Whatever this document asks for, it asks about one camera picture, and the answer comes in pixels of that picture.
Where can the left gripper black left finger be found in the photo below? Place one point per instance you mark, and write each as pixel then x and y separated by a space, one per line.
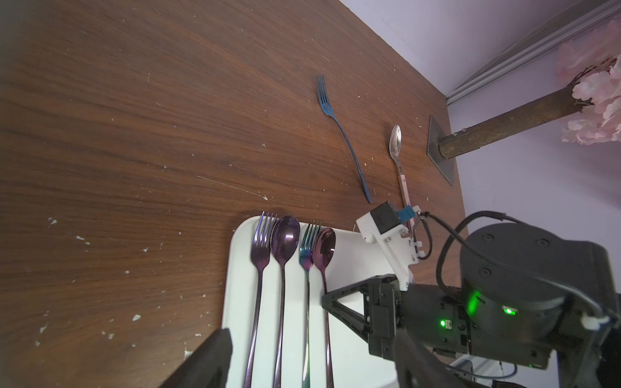
pixel 208 366

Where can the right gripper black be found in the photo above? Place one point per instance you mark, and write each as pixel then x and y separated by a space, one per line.
pixel 478 327

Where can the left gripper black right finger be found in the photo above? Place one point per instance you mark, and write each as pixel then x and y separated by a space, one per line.
pixel 417 367

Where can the purple spoon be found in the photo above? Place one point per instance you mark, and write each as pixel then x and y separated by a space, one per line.
pixel 284 243
pixel 323 252

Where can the rainbow iridescent fork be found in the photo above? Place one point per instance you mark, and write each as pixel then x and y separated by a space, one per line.
pixel 307 262

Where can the purple fork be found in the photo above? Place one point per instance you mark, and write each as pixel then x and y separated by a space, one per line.
pixel 260 258

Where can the silver spoon pink handle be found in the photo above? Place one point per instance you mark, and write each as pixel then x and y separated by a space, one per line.
pixel 394 150

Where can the blue fork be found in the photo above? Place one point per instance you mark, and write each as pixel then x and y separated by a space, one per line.
pixel 327 109

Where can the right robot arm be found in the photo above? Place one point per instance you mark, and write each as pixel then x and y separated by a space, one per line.
pixel 525 293

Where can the white square tray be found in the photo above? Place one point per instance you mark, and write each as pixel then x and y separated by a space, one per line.
pixel 353 366

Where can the pink cherry blossom tree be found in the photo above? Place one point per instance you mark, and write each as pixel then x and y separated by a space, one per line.
pixel 590 70

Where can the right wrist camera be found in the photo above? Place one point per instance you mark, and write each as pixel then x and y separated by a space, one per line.
pixel 389 228

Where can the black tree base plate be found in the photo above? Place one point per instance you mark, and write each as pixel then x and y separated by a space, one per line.
pixel 445 166

